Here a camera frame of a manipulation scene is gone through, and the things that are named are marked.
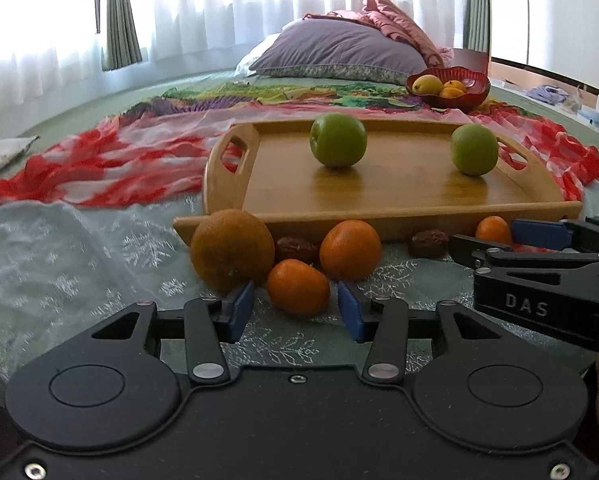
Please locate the lilac crumpled cloth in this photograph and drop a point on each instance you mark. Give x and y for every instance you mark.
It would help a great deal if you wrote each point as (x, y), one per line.
(549, 95)

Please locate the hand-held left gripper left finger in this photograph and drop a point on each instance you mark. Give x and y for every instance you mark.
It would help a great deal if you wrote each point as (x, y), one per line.
(240, 310)

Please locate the green curtain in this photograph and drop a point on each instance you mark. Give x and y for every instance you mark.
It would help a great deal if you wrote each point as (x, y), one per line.
(122, 15)
(478, 5)

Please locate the sheer snowflake lace cloth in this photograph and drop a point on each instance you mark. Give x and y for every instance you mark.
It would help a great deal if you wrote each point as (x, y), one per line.
(79, 270)

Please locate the medium orange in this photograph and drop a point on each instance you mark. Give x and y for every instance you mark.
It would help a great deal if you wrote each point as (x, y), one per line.
(298, 287)

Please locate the large green apple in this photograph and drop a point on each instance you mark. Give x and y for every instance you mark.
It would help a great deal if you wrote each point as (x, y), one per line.
(338, 141)

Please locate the colourful printed cloth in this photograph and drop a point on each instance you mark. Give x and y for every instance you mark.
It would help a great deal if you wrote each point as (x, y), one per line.
(279, 95)

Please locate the brown round pear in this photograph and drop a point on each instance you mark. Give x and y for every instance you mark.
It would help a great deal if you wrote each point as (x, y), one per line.
(232, 250)

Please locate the red glass bowl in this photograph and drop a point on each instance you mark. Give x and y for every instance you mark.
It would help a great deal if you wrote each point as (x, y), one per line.
(472, 94)

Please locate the purple pillow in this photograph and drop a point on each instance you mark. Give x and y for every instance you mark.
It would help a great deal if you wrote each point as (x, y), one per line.
(339, 52)

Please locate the small orange in bowl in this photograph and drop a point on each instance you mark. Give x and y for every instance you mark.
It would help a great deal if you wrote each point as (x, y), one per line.
(452, 93)
(454, 83)

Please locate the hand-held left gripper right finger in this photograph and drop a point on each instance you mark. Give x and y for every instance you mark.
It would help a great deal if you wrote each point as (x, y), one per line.
(352, 316)

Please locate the yellow pear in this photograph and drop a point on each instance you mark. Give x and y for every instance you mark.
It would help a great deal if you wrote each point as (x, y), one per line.
(427, 84)

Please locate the large orange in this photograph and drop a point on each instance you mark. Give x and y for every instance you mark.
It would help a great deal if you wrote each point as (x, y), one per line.
(350, 250)

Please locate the brown wooden headboard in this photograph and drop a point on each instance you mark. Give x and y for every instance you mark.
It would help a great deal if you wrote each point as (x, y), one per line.
(472, 60)

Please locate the pink blanket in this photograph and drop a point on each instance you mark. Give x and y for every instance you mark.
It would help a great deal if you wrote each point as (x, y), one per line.
(397, 17)

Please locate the dried red date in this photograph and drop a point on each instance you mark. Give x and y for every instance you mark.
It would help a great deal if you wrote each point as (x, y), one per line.
(428, 243)
(297, 250)

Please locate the small mandarin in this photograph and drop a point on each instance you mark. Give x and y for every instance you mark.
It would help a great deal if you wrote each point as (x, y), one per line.
(492, 230)

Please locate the white sheer curtain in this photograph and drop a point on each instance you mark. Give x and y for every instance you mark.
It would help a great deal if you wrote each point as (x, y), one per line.
(229, 5)

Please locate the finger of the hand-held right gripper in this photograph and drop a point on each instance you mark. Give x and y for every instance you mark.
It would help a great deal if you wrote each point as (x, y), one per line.
(539, 234)
(489, 255)

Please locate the red and white scarf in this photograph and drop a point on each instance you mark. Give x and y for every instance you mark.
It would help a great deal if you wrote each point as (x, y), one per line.
(104, 160)

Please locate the grey crumpled cloth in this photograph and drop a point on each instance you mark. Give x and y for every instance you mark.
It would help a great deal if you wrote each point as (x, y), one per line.
(4, 151)

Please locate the white pillow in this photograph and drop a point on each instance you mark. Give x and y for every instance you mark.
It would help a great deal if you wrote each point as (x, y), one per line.
(252, 60)

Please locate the small green apple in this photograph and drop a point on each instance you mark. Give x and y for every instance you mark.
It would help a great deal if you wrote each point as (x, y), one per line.
(474, 151)

